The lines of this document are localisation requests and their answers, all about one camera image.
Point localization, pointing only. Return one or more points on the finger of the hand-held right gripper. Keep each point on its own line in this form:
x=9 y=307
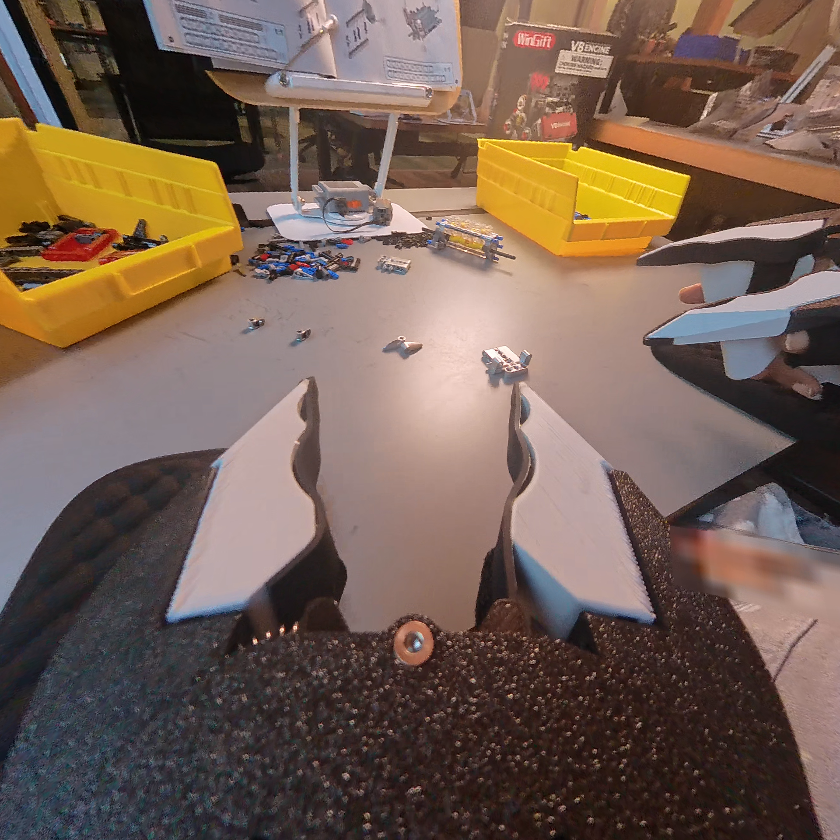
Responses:
x=722 y=321
x=735 y=244

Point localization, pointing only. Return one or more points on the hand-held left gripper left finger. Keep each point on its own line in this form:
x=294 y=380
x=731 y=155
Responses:
x=249 y=525

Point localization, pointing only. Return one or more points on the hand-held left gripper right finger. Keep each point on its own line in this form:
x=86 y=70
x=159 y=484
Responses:
x=571 y=518

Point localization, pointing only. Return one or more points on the large silver beam assembly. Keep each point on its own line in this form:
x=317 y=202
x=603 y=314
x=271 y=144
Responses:
x=504 y=361

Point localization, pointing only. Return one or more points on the silver tooth piece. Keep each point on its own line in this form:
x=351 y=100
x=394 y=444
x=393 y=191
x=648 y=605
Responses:
x=412 y=348
x=394 y=347

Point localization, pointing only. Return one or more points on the grey desk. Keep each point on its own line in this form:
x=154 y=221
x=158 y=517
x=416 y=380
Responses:
x=407 y=407

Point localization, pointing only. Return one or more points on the person's right hand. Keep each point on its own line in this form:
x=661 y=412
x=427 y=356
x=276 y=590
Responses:
x=787 y=384

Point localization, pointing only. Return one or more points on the wooden workbench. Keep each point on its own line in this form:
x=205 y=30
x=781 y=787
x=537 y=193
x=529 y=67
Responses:
x=722 y=157

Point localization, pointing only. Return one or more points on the yellow plastic bin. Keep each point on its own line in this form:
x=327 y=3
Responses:
x=164 y=282
x=610 y=247
x=525 y=190

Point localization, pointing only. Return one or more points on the heap of clear plastic bags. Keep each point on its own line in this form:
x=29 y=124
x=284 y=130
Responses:
x=768 y=111

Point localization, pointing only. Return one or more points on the clear plastic bag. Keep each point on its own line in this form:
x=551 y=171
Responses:
x=768 y=512

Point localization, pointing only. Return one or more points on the blue storage bins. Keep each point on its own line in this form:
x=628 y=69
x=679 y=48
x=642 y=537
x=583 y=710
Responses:
x=705 y=47

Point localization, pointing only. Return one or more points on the black toy box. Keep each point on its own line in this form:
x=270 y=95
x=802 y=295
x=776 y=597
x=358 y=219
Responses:
x=558 y=85

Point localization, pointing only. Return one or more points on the clear cylinder engine assembly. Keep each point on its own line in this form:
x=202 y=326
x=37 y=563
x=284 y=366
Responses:
x=469 y=237

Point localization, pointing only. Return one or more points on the pile of small brick parts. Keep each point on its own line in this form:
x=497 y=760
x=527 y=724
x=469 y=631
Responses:
x=302 y=259

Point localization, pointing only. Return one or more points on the red brick beam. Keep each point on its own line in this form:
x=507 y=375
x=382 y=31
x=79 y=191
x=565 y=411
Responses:
x=117 y=258

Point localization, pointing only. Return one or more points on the red printed panel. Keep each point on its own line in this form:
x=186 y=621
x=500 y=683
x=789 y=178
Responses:
x=79 y=244

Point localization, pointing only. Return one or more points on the grey battery box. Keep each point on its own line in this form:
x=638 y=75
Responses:
x=341 y=200

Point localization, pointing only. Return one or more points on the grey motor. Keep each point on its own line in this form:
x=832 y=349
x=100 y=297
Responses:
x=383 y=212

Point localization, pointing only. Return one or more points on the heap of dark brick parts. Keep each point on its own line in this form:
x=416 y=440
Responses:
x=26 y=253

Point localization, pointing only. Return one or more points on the black office chair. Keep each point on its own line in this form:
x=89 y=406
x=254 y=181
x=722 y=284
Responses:
x=190 y=131

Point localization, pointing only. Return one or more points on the white book stand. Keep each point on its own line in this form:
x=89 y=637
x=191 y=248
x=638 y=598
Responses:
x=348 y=86

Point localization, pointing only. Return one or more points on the instruction booklet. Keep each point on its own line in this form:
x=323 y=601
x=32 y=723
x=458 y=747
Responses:
x=229 y=33

